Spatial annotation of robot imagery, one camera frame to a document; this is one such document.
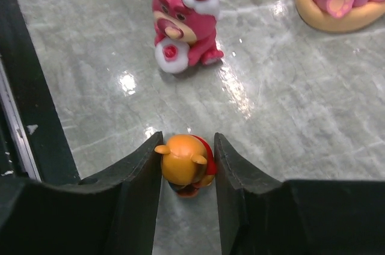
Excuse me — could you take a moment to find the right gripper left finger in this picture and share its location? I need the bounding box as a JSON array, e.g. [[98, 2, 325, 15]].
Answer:
[[1, 132, 163, 254]]

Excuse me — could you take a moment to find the pink bear cake toy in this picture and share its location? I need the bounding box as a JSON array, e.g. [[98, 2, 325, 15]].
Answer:
[[152, 0, 224, 74]]

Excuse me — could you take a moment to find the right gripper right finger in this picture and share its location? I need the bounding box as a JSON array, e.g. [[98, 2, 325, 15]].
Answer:
[[214, 133, 384, 254]]

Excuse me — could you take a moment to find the small orange bear toy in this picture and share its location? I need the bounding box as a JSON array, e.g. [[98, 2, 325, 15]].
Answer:
[[155, 134, 217, 198]]

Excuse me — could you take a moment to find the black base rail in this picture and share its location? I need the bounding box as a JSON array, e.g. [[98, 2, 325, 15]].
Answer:
[[1, 0, 80, 185]]

